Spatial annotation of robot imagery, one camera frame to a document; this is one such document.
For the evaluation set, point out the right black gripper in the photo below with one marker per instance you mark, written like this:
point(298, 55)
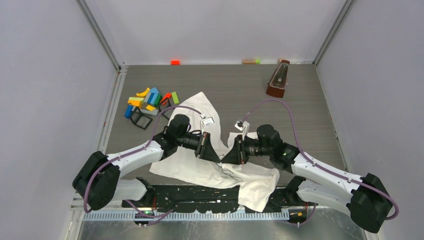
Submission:
point(236, 155)

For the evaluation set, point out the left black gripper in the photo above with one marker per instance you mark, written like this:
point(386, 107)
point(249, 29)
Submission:
point(204, 150)

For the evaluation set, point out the white floral t-shirt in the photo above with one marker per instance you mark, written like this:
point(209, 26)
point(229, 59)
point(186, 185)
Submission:
point(255, 183)

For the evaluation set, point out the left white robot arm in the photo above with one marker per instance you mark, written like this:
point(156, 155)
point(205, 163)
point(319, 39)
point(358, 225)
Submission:
point(100, 180)

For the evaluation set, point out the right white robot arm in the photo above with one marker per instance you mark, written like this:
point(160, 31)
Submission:
point(338, 188)

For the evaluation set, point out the light blue block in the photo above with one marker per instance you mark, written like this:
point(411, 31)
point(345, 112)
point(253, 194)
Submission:
point(151, 96)

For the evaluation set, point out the brown wooden metronome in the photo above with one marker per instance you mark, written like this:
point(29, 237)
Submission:
point(276, 86)

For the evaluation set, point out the yellow arch block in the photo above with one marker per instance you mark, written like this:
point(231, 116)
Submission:
point(144, 93)

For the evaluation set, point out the blue cylinder block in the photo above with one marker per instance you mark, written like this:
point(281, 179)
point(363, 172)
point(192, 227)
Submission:
point(129, 111)

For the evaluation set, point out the light green flat block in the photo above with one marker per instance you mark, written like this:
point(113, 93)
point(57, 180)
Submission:
point(140, 99)

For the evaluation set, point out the tan and green block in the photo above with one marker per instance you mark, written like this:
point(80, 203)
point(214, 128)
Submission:
point(251, 61)

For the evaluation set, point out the red orange block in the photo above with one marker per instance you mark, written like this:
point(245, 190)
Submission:
point(175, 62)

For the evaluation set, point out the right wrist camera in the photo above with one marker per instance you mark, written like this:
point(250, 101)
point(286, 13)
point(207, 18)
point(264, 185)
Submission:
point(243, 127)

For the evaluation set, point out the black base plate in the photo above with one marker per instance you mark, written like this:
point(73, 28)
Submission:
point(190, 198)

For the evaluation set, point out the black square frame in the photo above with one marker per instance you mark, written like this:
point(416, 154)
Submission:
point(163, 105)
point(140, 119)

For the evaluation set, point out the aluminium front rail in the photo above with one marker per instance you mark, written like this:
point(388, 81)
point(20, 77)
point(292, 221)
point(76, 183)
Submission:
point(149, 216)

